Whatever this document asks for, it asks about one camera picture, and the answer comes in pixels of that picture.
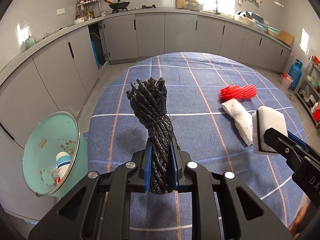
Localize white bottle with blue band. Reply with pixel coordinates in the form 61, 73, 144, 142
55, 151, 72, 178

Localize blue checked tablecloth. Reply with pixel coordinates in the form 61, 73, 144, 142
86, 52, 309, 240

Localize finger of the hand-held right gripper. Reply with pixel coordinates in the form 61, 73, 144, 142
263, 127, 313, 173
287, 130, 320, 158

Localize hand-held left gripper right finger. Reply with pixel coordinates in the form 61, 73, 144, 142
171, 144, 292, 240

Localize dark bag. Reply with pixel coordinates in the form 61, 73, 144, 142
236, 10, 264, 21

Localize blue crate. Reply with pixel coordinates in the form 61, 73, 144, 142
254, 21, 268, 32

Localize blue gas cylinder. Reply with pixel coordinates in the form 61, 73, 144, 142
289, 59, 303, 91
91, 41, 101, 67

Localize teal kettle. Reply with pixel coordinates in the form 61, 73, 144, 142
21, 35, 38, 51

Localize metal spice rack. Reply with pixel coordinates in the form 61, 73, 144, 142
74, 0, 101, 22

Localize wooden cutting board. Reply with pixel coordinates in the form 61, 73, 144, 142
176, 0, 199, 10

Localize white sponge with black layer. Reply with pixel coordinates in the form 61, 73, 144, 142
251, 106, 288, 155

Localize brown board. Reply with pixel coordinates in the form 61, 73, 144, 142
277, 29, 295, 47

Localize white foam net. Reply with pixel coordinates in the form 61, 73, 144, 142
222, 99, 254, 147

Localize black wok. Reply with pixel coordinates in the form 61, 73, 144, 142
104, 0, 131, 13

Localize teal bin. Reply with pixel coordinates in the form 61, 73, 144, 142
22, 111, 89, 198

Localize person's right hand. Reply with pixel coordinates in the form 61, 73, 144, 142
287, 202, 320, 240

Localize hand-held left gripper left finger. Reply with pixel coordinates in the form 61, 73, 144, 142
27, 144, 153, 240

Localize metal shelf rack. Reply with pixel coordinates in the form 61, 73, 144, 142
295, 55, 320, 124

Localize teal basins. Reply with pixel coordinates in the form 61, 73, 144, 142
266, 26, 281, 38

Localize grey kitchen counter with cabinets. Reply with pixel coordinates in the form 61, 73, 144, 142
0, 6, 293, 155

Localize red and white container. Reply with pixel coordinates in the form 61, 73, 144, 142
280, 72, 294, 89

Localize gas stove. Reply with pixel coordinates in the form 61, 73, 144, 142
135, 4, 158, 11

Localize red rope bundle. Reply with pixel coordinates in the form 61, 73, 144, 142
220, 84, 257, 103

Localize black rope bundle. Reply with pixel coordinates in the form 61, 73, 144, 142
126, 76, 179, 195

